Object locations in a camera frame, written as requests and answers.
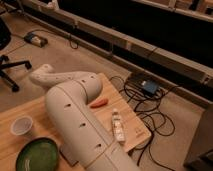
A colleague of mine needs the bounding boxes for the black and blue power box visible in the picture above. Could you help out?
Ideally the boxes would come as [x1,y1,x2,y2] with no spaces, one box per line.
[127,74,159,97]

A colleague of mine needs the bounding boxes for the gray rectangular sponge block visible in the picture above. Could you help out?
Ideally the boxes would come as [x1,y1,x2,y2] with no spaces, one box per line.
[59,144,78,167]

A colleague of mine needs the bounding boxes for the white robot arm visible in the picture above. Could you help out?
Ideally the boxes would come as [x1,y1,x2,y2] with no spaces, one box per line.
[30,64,140,171]

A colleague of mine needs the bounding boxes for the green ceramic bowl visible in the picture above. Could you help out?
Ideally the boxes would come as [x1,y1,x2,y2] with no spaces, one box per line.
[15,137,59,171]

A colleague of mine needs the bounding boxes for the orange carrot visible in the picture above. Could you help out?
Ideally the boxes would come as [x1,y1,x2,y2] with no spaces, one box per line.
[90,98,109,108]

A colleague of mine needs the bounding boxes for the black office chair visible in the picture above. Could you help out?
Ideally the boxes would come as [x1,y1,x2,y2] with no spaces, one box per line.
[0,17,32,92]

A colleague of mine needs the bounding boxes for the clear small bottle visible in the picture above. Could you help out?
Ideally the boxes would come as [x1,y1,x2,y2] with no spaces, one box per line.
[112,109,126,144]

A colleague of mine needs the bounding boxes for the dark cabinet at right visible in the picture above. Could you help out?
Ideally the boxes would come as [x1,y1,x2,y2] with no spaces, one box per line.
[184,105,213,171]

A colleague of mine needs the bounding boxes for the black tangled floor cables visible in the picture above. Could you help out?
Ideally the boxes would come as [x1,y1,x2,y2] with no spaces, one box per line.
[109,75,183,171]

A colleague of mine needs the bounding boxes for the clear plastic cup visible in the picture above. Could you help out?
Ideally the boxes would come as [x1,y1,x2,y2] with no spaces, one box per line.
[10,116,33,136]

